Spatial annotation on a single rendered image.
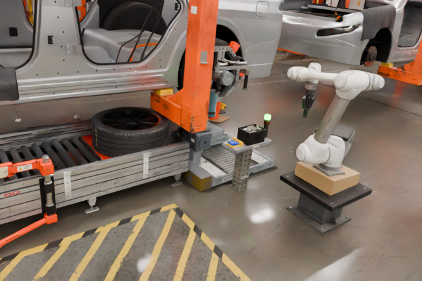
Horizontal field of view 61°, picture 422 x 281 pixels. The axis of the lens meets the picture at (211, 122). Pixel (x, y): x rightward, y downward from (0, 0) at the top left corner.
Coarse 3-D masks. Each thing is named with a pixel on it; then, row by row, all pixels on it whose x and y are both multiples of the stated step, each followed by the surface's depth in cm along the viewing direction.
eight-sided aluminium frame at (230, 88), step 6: (216, 48) 329; (222, 48) 333; (228, 48) 337; (228, 54) 347; (234, 54) 345; (234, 72) 359; (234, 78) 363; (234, 84) 359; (228, 90) 358; (222, 96) 357
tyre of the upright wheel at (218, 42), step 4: (216, 40) 336; (220, 40) 340; (216, 44) 337; (220, 44) 341; (224, 44) 344; (228, 44) 347; (184, 52) 334; (184, 56) 332; (184, 60) 330; (180, 64) 333; (184, 64) 330; (180, 68) 334; (184, 68) 329; (180, 72) 333; (180, 76) 334; (180, 80) 337; (180, 84) 340; (180, 88) 346
